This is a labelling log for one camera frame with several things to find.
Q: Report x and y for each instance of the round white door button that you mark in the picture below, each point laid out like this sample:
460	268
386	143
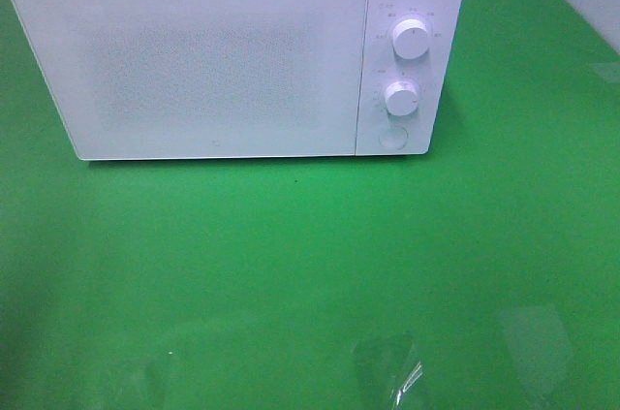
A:
394	138

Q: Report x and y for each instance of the white microwave knob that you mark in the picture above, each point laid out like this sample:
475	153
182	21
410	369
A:
410	38
402	98

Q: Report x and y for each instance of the white microwave door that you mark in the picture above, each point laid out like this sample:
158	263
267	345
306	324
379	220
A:
177	79

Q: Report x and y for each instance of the clear tape patch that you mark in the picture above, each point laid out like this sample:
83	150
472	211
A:
389	373

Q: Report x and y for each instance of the white microwave oven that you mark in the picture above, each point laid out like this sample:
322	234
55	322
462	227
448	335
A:
381	67

